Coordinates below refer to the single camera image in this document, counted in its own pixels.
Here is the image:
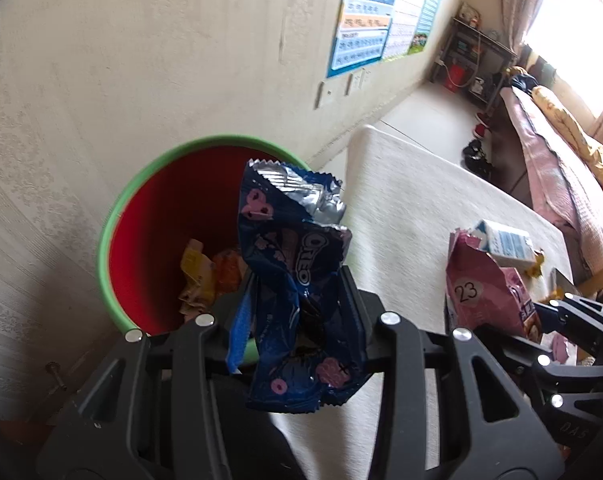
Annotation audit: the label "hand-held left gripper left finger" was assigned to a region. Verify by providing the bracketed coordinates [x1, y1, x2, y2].
[34, 272, 260, 480]

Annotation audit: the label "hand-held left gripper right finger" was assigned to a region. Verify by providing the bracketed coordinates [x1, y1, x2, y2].
[334, 265, 567, 480]

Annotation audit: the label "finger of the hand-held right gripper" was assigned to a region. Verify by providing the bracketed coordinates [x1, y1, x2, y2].
[474, 325, 603, 411]
[534, 294, 603, 361]

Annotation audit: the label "yellow snack packet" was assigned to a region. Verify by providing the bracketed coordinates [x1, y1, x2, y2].
[178, 240, 217, 318]

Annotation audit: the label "blue cookie wrapper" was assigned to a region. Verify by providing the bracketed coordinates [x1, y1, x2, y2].
[236, 159, 369, 413]

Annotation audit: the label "pink snack bag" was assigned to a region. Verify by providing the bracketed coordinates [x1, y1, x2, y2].
[444, 229, 542, 346]

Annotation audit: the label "red bin with green rim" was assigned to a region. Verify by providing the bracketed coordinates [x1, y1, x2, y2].
[98, 134, 312, 356]

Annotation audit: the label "orange snack wrapper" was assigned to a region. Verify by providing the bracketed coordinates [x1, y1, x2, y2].
[214, 249, 250, 296]

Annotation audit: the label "crumpled yellow wrapper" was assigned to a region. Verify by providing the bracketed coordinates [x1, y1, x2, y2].
[525, 249, 546, 280]

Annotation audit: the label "white milk carton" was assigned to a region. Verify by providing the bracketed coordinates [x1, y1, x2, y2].
[474, 218, 537, 267]

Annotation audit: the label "white tablecloth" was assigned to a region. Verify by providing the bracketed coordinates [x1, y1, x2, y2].
[276, 125, 575, 480]

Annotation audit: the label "bed with pink quilt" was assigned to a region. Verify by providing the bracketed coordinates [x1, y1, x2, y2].
[499, 85, 603, 271]

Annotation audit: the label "yellow quilt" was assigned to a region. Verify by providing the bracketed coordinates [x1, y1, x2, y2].
[531, 85, 603, 196]

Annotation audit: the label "metal door stopper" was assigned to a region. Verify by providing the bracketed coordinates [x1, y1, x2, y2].
[46, 362, 67, 392]

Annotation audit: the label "dark clothes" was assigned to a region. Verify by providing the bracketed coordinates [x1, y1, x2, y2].
[511, 72, 539, 93]

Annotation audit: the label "red bucket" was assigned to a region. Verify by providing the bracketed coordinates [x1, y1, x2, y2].
[441, 62, 469, 92]

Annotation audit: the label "bright window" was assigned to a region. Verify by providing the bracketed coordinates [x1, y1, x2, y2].
[524, 0, 603, 121]

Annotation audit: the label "metal shelf rack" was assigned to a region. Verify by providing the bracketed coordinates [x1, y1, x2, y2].
[429, 2, 517, 111]

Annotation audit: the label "blue wall poster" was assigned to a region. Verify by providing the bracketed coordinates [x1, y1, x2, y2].
[326, 0, 399, 80]

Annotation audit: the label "white table wall poster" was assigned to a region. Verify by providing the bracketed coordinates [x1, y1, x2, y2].
[381, 0, 435, 63]

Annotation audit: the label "green wall poster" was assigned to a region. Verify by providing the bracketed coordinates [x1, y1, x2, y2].
[409, 0, 447, 53]

